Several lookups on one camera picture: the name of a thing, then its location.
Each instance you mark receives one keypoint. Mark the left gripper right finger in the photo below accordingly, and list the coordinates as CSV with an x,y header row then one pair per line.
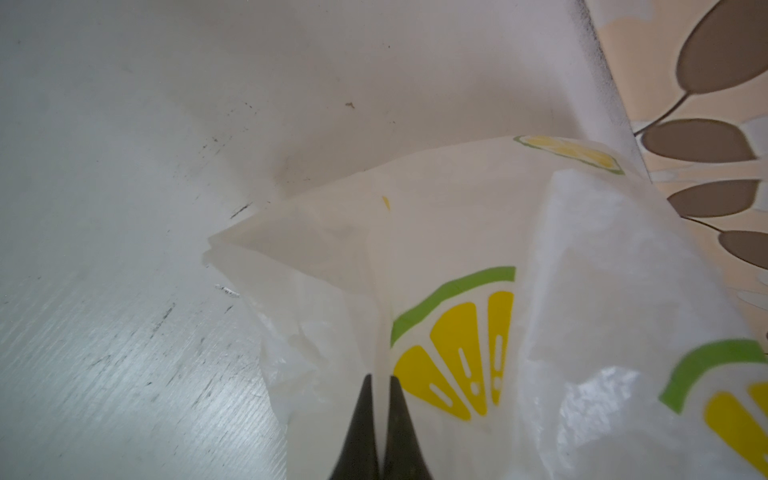
x,y
403,458

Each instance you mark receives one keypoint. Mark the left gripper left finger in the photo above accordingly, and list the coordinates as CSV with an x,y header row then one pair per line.
x,y
358,459

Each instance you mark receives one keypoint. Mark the white plastic bag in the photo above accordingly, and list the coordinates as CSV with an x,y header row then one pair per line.
x,y
544,309

